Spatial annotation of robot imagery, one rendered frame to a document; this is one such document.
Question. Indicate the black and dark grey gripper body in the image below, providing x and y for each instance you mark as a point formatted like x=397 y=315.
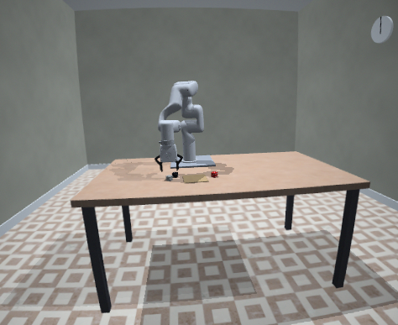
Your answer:
x=168 y=153

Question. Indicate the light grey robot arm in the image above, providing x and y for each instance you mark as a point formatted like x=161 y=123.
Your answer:
x=180 y=98

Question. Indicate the tan mat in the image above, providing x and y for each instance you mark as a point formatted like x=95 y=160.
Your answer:
x=195 y=178

